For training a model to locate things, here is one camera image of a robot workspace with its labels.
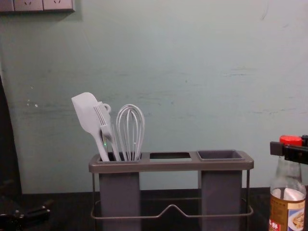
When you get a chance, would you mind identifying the grey square utensil cup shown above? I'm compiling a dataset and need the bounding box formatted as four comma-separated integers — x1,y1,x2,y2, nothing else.
196,149,246,231
98,152,141,231

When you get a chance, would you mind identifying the glass sauce bottle red cap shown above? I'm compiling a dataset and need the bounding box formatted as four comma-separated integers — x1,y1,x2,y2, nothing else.
269,135,308,231

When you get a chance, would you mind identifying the grey wall socket panel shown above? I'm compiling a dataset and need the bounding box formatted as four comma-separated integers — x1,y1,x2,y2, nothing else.
13,0,44,12
0,0,14,12
43,0,76,12

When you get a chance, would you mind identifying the pale grey silicone whisk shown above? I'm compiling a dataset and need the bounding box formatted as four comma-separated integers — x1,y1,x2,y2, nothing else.
115,103,146,161

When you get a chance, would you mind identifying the black table cloth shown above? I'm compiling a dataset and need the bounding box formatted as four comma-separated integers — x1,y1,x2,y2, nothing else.
0,185,308,231

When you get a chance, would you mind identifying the black curved board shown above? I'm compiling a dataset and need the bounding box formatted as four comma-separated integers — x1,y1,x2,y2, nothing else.
0,74,23,196

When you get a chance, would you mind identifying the pale grey slotted turner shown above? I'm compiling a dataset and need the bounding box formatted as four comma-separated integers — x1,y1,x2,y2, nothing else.
93,101,122,161

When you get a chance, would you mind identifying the pale grey utensil ring handle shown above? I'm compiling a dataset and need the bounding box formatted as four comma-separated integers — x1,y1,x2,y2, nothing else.
103,103,113,126

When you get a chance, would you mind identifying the pale grey silicone spatula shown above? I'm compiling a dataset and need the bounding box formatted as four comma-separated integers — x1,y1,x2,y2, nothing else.
71,91,109,162

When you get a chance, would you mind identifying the grey utensil rack wire frame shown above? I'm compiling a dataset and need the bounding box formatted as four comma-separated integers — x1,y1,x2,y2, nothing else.
88,150,255,220

